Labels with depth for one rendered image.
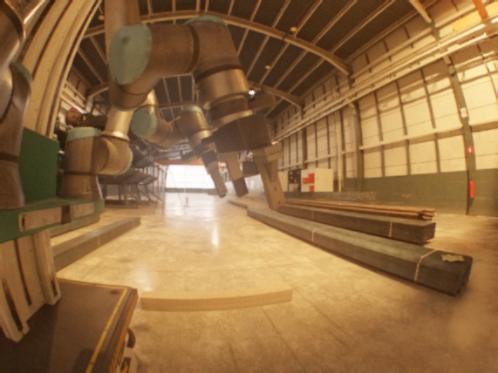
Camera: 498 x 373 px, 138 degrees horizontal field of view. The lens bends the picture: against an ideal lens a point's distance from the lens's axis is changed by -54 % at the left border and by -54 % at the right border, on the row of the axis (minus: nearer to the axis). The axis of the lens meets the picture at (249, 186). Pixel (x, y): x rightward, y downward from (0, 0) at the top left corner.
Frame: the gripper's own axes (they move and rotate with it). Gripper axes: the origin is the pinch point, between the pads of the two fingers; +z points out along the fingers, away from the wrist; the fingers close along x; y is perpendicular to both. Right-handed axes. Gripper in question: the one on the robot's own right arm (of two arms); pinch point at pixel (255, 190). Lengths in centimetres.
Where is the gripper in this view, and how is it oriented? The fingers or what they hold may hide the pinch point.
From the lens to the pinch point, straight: 39.0
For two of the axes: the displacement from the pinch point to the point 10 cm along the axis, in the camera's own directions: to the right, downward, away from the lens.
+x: 4.6, 1.0, -8.8
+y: -8.4, 3.8, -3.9
